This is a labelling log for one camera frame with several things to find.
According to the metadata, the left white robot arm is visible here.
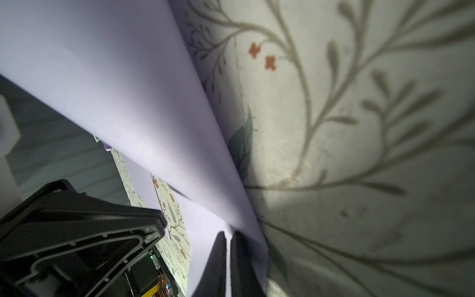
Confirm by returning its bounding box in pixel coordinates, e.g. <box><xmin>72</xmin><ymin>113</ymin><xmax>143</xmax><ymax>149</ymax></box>
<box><xmin>1</xmin><ymin>99</ymin><xmax>167</xmax><ymax>297</ymax></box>

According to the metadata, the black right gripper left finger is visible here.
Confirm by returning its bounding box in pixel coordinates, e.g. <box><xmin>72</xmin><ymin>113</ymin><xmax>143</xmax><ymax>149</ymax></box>
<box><xmin>193</xmin><ymin>231</ymin><xmax>227</xmax><ymax>297</ymax></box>

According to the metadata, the light lavender paper sheet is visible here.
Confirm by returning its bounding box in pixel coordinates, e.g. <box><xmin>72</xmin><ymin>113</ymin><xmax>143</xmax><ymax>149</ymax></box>
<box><xmin>121</xmin><ymin>154</ymin><xmax>162</xmax><ymax>210</ymax></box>
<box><xmin>1</xmin><ymin>1</ymin><xmax>268</xmax><ymax>297</ymax></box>

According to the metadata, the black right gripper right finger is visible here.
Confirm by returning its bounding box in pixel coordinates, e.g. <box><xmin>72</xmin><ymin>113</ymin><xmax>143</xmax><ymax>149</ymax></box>
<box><xmin>230</xmin><ymin>231</ymin><xmax>265</xmax><ymax>297</ymax></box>

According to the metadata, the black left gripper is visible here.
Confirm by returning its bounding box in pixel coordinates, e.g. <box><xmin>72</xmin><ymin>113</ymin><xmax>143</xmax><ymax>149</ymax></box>
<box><xmin>1</xmin><ymin>179</ymin><xmax>167</xmax><ymax>297</ymax></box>

